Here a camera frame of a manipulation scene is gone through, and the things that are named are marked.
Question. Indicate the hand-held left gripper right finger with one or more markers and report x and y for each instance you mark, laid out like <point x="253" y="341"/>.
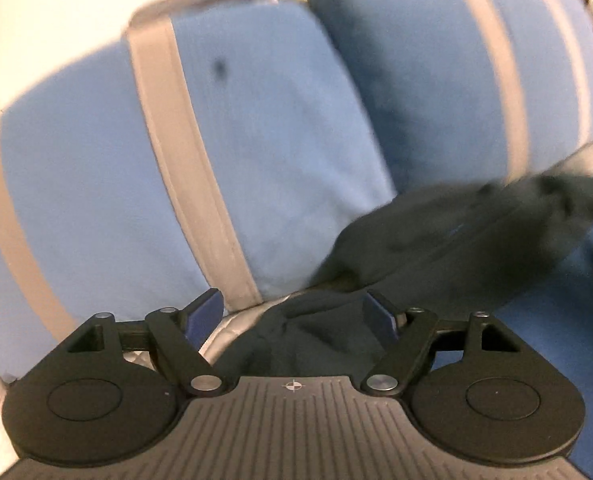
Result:
<point x="380" y="317"/>

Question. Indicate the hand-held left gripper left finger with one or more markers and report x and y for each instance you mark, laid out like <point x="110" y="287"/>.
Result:
<point x="205" y="315"/>

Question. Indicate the blue and navy hoodie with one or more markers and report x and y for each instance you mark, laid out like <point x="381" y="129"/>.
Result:
<point x="426" y="240"/>

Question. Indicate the blue striped pillow with spot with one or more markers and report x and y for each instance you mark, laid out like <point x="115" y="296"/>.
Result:
<point x="286" y="160"/>

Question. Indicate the blue grey-striped cushion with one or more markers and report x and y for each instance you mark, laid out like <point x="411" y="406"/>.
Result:
<point x="426" y="85"/>

